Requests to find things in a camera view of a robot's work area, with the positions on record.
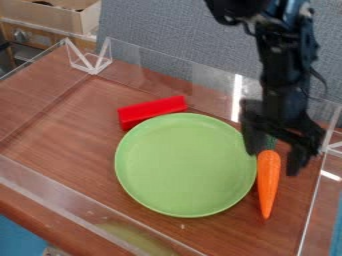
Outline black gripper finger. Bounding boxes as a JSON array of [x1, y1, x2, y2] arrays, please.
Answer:
[[286, 139, 315, 176], [242, 119, 267, 155]]

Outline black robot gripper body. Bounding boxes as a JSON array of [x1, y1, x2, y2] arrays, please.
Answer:
[[239, 99, 326, 156]]

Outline orange toy carrot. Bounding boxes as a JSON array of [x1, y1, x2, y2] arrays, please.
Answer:
[[256, 136, 280, 220]]

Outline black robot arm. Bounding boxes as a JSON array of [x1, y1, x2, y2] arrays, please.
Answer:
[[204, 0, 325, 176]]

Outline green round plate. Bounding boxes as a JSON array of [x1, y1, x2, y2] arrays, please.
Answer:
[[113, 113, 256, 218]]

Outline red wedge block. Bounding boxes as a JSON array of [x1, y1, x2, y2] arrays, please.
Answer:
[[118, 96, 187, 130]]

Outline cardboard box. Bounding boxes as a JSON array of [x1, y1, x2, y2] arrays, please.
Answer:
[[0, 0, 101, 34]]

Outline wooden shelf with knob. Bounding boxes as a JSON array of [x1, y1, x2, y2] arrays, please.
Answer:
[[0, 18, 96, 76]]

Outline black cable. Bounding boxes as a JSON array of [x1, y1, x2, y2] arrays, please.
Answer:
[[309, 65, 331, 94]]

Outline clear acrylic enclosure wall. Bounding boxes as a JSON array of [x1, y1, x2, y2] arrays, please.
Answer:
[[0, 40, 342, 256]]

